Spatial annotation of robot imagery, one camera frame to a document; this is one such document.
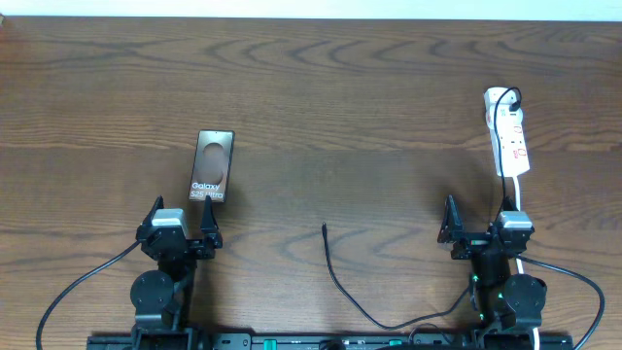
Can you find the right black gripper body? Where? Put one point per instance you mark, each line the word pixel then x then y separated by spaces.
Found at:
pixel 471 244

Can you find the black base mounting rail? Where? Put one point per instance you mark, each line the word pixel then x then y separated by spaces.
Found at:
pixel 245 341

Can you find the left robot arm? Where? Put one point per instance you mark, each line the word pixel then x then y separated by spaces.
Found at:
pixel 161 297

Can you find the Galaxy S25 Ultra smartphone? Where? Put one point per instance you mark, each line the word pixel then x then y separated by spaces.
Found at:
pixel 211 166

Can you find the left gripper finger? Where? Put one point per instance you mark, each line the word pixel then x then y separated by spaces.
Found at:
pixel 209 226
pixel 147 222

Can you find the white power strip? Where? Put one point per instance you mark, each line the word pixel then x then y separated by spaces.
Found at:
pixel 504 118

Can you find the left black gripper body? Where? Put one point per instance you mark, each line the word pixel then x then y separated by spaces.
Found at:
pixel 204 252

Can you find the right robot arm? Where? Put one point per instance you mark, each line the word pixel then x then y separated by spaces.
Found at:
pixel 510 304

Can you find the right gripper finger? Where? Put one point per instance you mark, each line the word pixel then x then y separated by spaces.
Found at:
pixel 452 228
pixel 507 204

